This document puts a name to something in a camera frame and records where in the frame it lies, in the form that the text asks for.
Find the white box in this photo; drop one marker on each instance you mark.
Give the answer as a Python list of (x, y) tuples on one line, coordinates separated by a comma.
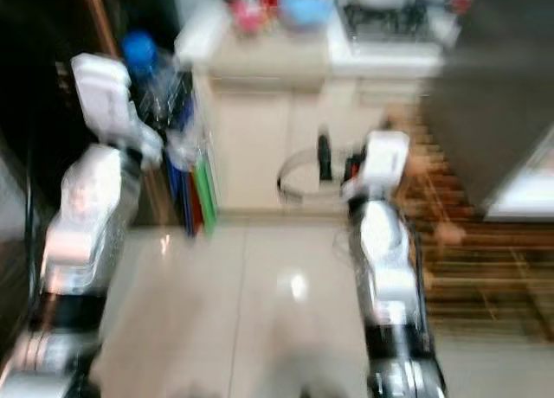
[(203, 33)]

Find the red container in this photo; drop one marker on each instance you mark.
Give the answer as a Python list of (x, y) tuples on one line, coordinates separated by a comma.
[(249, 13)]

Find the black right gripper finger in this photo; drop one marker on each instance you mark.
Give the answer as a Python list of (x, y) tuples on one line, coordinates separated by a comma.
[(325, 158)]

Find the beige kitchen cabinet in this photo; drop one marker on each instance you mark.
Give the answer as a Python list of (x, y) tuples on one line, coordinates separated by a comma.
[(251, 130)]

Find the dish rack with dishes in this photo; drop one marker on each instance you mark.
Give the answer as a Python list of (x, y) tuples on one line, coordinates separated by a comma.
[(389, 13)]

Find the green upright board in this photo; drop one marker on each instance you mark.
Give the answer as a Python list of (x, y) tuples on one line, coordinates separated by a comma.
[(208, 195)]

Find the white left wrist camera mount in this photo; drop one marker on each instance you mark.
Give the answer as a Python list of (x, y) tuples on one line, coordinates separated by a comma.
[(104, 99)]

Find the blue bowl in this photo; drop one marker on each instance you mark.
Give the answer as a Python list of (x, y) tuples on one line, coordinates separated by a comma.
[(305, 7)]

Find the brown woven basket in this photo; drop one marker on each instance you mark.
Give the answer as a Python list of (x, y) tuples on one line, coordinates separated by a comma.
[(485, 268)]

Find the grey fridge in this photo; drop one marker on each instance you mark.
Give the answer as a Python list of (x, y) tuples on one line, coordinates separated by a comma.
[(493, 86)]

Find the clear bottle with blue cap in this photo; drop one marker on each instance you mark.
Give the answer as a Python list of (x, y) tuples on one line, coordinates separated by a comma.
[(182, 138)]

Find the blue upright board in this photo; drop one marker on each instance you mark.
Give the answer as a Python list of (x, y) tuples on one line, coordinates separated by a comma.
[(180, 199)]

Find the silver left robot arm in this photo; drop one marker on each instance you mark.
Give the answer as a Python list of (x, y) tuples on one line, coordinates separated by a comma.
[(82, 234)]

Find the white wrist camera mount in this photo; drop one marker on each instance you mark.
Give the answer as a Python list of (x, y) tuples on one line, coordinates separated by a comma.
[(104, 99), (385, 160)]

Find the brown wooden door frame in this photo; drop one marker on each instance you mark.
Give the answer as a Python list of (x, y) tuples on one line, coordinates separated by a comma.
[(99, 17)]

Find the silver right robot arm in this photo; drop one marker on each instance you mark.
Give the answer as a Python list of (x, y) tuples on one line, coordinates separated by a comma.
[(389, 259)]

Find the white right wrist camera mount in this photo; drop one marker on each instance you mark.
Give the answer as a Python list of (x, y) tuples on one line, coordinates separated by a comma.
[(385, 160)]

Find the red upright board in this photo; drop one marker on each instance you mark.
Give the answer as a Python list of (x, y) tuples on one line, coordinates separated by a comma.
[(195, 199)]

